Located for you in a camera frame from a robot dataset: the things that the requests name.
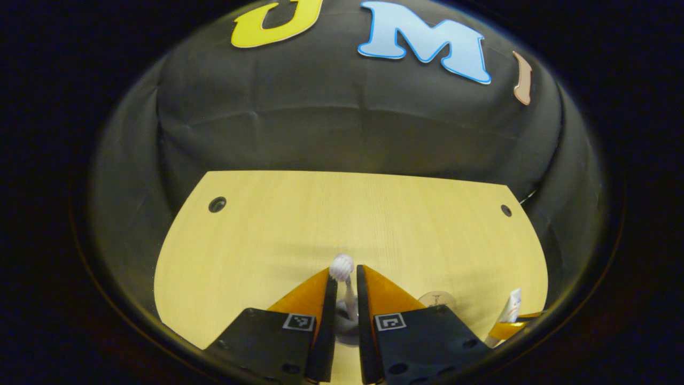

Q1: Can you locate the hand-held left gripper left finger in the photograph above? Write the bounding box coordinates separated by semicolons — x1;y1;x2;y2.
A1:
206;267;339;384

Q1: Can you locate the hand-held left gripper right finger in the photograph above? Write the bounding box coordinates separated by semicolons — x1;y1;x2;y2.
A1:
356;264;489;385

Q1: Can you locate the white cup with wooden handle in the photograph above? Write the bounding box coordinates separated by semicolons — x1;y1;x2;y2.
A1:
335;299;361;347

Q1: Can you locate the white toothpaste tube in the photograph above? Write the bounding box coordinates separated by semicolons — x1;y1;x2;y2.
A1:
497;289;523;325

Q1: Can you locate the pale pink toothbrush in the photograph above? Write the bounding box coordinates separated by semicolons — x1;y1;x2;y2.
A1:
329;253;360;321

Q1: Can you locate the round wooden coaster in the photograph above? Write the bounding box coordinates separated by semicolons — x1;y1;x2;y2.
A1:
418;290;457;313

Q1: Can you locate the wooden desktop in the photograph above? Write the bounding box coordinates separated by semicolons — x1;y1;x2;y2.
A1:
154;170;549;385

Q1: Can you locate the black backdrop cloth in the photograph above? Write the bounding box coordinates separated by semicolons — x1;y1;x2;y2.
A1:
88;0;607;343

